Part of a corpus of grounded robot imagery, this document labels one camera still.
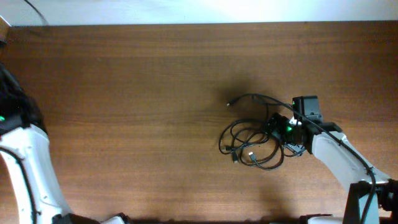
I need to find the right camera cable black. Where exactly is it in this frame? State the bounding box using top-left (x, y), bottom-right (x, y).
top-left (251, 95), bottom-right (377, 224)

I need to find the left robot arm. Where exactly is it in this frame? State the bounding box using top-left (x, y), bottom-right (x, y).
top-left (1, 66), bottom-right (96, 224)

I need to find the black USB cable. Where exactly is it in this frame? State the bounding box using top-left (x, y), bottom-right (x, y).
top-left (226, 93), bottom-right (295, 171)

